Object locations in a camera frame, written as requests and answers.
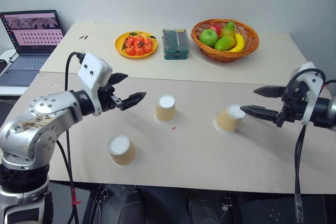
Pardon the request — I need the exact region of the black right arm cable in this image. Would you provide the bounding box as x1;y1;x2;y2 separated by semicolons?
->
284;68;336;224

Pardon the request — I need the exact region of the yellow plate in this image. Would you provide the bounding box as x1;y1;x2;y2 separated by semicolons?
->
114;31;159;59

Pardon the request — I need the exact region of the green red mango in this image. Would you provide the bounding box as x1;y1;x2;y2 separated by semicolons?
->
214;35;236;52

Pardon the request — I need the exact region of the yellow green pear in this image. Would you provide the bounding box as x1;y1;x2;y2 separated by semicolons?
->
220;20;236;39

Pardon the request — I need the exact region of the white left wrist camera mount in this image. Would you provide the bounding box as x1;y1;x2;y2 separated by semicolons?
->
77;52;113;117

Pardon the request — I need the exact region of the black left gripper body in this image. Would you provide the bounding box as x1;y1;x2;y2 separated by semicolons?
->
98;78;123;112

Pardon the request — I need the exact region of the grey open laptop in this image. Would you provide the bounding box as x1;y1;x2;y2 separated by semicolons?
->
0;9;65;87

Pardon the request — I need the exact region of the yellow banana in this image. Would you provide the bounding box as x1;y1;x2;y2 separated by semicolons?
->
225;33;246;53

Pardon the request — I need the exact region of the orange wicker basket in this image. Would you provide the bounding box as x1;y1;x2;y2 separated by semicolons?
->
190;18;260;63

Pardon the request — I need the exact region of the green plastic box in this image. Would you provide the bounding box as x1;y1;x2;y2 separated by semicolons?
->
161;27;191;61

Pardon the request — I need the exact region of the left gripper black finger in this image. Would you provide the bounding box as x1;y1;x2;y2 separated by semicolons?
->
108;72;129;86
121;92;147;111

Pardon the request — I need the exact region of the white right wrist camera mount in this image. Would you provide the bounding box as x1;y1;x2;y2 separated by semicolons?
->
300;61;326;126

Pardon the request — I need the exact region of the black table leg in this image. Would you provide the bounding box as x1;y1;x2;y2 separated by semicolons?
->
81;183;104;224

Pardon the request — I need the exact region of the green apple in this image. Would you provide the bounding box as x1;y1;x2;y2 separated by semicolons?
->
199;29;219;47

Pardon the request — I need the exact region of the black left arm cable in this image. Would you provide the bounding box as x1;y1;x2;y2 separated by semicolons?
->
56;51;88;224

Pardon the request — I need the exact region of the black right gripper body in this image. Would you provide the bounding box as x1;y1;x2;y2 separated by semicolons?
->
275;80;310;128

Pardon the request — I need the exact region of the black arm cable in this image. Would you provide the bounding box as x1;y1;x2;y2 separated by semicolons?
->
284;68;336;224
56;51;88;224

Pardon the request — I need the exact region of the tan paper cup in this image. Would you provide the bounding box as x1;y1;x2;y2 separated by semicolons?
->
154;94;176;125
107;134;139;168
213;103;247;136

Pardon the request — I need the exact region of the dark rounded shape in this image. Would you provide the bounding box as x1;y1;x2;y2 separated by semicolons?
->
122;189;145;224
187;197;224;224

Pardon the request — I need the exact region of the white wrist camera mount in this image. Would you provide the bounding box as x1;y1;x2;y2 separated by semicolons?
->
300;61;326;126
77;52;113;117

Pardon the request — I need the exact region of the red apple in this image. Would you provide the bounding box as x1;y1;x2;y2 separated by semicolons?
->
208;23;223;36

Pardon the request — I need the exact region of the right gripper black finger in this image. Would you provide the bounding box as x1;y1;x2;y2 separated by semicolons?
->
253;86;286;98
239;105;281;124

